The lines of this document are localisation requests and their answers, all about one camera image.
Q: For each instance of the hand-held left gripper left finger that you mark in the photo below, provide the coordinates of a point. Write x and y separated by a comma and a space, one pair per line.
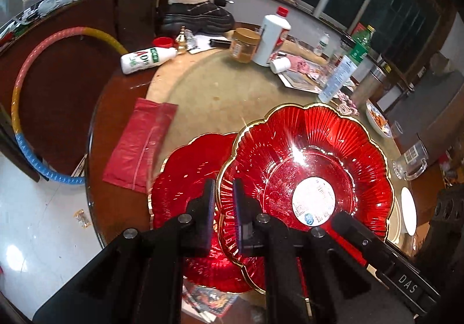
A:
208, 217

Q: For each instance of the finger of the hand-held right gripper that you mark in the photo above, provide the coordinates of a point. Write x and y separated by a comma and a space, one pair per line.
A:
380, 257

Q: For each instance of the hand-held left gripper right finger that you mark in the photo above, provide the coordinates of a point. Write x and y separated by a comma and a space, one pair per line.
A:
240, 217

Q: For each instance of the small red scalloped plate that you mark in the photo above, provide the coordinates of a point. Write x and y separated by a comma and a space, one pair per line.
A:
181, 182

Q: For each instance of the large red scalloped plate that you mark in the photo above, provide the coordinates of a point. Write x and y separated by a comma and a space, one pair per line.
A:
308, 150

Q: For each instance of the white bowl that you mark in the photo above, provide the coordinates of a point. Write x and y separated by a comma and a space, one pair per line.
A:
408, 211

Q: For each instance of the clear glass mug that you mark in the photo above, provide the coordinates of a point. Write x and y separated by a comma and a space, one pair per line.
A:
409, 161

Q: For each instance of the colourful magazine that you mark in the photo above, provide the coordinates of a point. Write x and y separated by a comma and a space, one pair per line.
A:
210, 300

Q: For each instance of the red plastic bag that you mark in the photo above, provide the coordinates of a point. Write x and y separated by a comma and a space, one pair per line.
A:
137, 143

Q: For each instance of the round gold table mat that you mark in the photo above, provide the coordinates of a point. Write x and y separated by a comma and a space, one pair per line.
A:
224, 99

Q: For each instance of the snack wrapper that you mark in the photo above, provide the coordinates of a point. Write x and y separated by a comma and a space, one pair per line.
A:
82, 219

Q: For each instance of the white plate of food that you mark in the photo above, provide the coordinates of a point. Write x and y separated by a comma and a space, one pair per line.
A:
379, 121

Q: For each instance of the pink candy packets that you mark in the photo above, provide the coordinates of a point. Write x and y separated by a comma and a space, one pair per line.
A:
346, 103

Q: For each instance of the steel thermos flask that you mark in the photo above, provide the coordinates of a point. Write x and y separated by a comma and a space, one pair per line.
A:
369, 86

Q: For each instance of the brown jar gold lid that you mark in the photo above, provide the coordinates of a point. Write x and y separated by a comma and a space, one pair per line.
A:
244, 47

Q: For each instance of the white plastic bottle green label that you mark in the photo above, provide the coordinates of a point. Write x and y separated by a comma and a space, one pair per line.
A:
141, 59

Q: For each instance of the black lighter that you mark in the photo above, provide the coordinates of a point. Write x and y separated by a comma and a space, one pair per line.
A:
220, 43

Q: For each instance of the white liquor bottle red cap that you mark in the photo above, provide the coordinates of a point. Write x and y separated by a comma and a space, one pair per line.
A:
270, 37

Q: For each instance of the clear glass jar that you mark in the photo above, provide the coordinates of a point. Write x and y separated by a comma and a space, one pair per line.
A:
322, 45

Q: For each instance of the dark jacket with fur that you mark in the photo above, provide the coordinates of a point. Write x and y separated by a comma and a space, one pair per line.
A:
195, 18

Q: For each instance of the green soda bottle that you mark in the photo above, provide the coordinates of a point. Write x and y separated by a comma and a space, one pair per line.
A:
359, 48

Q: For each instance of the dark wooden cabinet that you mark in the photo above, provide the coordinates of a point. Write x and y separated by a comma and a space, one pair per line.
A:
134, 12

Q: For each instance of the red book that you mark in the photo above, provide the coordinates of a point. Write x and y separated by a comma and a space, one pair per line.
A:
358, 30

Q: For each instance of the multicoloured hula hoop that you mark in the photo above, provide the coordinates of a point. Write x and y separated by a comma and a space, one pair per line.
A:
72, 32

